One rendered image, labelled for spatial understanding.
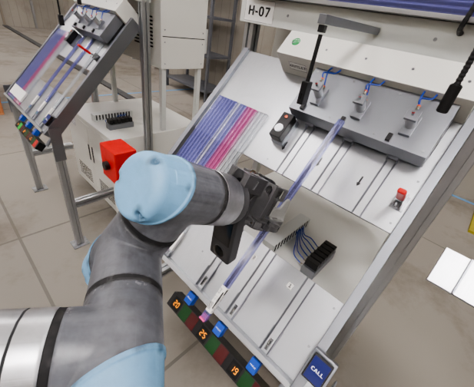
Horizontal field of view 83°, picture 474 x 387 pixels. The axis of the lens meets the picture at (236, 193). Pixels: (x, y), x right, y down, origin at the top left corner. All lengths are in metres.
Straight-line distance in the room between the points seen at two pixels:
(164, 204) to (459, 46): 0.70
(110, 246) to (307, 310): 0.46
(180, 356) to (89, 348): 1.21
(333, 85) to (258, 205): 0.44
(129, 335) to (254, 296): 0.47
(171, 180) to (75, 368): 0.16
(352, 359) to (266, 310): 1.03
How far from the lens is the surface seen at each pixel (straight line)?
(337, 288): 1.01
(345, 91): 0.76
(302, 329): 0.67
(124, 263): 0.30
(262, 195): 0.43
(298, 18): 0.94
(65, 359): 0.26
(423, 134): 0.69
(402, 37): 0.82
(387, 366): 1.75
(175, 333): 1.51
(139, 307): 0.27
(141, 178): 0.27
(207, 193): 0.30
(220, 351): 0.75
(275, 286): 0.68
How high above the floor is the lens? 1.33
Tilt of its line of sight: 33 degrees down
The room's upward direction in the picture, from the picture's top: 10 degrees clockwise
